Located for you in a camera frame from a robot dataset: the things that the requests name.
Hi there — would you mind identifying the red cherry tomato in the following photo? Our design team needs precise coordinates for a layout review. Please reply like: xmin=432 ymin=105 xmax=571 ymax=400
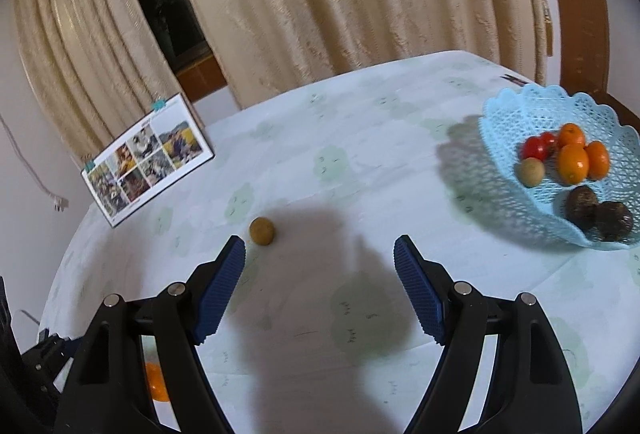
xmin=521 ymin=136 xmax=548 ymax=162
xmin=539 ymin=131 xmax=556 ymax=157

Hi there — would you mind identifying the beige curtain left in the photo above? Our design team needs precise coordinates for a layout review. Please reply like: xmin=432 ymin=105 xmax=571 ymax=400
xmin=14 ymin=0 xmax=183 ymax=166

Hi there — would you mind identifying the dark brown oval fruit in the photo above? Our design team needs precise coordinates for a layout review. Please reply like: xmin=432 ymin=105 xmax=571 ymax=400
xmin=596 ymin=201 xmax=634 ymax=242

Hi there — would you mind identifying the photo collage card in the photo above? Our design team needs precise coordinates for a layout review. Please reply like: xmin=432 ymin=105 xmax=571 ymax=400
xmin=81 ymin=94 xmax=214 ymax=227

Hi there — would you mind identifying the tan longan small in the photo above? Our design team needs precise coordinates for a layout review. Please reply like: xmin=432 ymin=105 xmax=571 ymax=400
xmin=518 ymin=157 xmax=546 ymax=188

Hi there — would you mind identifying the dark water chestnut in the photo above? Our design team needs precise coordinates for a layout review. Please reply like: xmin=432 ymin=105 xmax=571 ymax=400
xmin=564 ymin=186 xmax=599 ymax=231

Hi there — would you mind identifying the white power plug cable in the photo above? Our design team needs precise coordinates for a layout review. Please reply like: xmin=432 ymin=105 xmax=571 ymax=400
xmin=0 ymin=113 xmax=71 ymax=214

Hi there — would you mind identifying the teal binder clip left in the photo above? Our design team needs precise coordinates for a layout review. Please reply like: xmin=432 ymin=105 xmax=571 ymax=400
xmin=84 ymin=157 xmax=96 ymax=173

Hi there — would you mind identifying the white cartoon bed sheet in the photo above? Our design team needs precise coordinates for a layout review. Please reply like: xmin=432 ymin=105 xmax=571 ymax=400
xmin=41 ymin=51 xmax=639 ymax=433

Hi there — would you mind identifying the brown wooden door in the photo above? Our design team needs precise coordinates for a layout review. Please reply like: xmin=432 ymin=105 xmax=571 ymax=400
xmin=558 ymin=0 xmax=610 ymax=102

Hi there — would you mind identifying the tan longan large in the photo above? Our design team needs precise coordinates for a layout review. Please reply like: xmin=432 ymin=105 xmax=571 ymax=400
xmin=248 ymin=217 xmax=277 ymax=246

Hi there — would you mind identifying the large orange kumquat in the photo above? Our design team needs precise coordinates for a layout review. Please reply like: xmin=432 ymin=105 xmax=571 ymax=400
xmin=145 ymin=362 xmax=169 ymax=402

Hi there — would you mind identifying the teal binder clip right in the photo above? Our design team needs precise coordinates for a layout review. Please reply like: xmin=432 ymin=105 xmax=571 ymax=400
xmin=152 ymin=98 xmax=167 ymax=112

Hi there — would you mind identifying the light blue lattice basket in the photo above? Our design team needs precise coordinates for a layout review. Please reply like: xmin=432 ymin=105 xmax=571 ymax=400
xmin=480 ymin=84 xmax=639 ymax=251

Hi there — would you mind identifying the teal binder clip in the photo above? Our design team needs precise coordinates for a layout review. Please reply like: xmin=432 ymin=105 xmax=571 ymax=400
xmin=84 ymin=157 xmax=96 ymax=173
xmin=152 ymin=98 xmax=167 ymax=112

